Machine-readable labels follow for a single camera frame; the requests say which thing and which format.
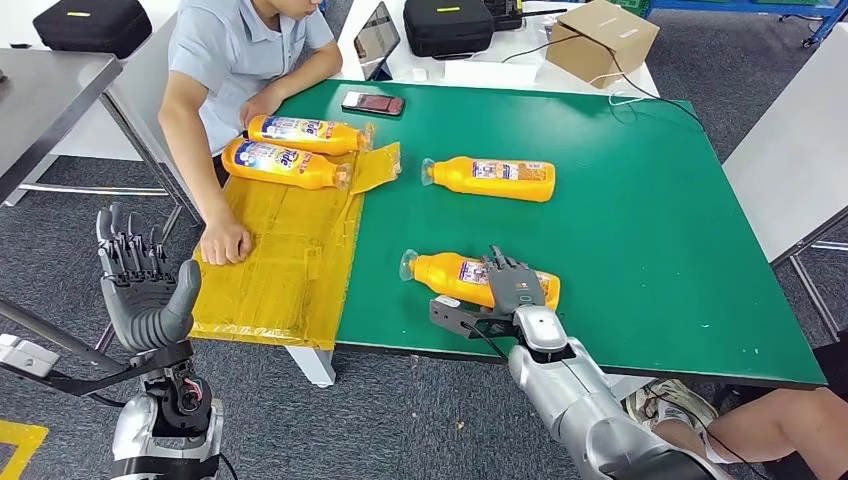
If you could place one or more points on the person's left hand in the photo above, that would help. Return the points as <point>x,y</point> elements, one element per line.
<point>260,106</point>

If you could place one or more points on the person's right hand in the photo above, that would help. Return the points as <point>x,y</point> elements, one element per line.
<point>225,244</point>

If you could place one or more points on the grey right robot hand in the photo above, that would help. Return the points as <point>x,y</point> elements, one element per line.
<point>520,288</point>

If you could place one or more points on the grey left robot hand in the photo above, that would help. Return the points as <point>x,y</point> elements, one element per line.
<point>142,311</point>

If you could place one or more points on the orange detergent bottle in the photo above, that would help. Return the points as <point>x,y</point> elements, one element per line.
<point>298,138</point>
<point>444,278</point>
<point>464,179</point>
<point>278,166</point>

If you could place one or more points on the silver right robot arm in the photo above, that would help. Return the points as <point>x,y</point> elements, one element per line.
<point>570,397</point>

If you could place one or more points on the person's right forearm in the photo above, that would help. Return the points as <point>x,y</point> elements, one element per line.
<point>195,172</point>

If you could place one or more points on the person's left forearm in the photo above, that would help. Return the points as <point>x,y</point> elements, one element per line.
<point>308,69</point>

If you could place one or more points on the person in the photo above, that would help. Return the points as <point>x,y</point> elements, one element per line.
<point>775,430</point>
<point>218,60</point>

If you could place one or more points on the yellow taped cardboard sheet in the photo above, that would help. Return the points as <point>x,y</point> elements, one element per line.
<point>285,265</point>

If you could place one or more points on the smartphone with red case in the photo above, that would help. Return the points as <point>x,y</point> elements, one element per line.
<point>373,104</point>

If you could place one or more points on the pale grey table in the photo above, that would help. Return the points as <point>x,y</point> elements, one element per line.
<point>136,106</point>
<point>795,149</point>

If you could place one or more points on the tablet on stand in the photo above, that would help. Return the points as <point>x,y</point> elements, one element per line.
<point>376,36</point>

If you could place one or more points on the white table leg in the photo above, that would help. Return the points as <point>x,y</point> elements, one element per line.
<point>314,368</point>

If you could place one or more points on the small white charger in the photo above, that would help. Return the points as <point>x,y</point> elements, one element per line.
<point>420,74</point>

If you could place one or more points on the yellow floor tape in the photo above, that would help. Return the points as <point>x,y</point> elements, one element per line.
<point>16,442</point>

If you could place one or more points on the black carrying case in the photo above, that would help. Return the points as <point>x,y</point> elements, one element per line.
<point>449,26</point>
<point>91,26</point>

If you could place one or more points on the white sneaker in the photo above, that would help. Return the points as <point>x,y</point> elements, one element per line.
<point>669,401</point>

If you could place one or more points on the stainless steel table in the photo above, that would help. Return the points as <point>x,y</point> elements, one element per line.
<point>40,99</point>

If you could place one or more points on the white desk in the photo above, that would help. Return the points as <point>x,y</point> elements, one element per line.
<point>523,52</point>

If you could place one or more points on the brown cardboard box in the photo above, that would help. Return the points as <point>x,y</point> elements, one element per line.
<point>599,40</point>

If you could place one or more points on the black handheld radio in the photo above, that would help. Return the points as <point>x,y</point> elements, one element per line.
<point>505,13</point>

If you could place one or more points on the blue metal rack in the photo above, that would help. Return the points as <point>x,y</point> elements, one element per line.
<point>729,5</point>

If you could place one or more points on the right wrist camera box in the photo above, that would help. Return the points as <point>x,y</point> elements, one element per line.
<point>447,311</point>

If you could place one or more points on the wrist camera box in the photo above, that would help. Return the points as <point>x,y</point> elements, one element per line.
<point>26,356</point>
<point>447,311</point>

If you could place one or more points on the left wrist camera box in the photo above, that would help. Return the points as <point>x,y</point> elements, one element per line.
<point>26,356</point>

